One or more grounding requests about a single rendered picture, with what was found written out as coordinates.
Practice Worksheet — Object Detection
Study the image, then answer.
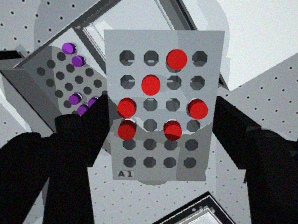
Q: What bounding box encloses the black rectangular frame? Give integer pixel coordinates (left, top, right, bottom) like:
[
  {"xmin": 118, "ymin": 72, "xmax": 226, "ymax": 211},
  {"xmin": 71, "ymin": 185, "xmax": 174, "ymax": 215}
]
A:
[{"xmin": 153, "ymin": 192, "xmax": 235, "ymax": 224}]

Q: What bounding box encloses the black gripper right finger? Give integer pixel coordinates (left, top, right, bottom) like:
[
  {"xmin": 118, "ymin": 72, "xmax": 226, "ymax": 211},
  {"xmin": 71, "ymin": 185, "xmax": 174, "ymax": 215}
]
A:
[{"xmin": 212, "ymin": 96, "xmax": 298, "ymax": 224}]

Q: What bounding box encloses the grey block with round holes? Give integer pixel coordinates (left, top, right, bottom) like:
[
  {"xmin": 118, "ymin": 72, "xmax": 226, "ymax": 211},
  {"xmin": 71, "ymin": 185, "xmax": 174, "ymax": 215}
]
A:
[{"xmin": 22, "ymin": 27, "xmax": 108, "ymax": 115}]

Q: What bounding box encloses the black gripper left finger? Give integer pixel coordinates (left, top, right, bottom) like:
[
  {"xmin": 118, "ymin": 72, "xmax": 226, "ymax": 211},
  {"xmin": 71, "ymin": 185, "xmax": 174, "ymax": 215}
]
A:
[{"xmin": 0, "ymin": 94, "xmax": 110, "ymax": 224}]

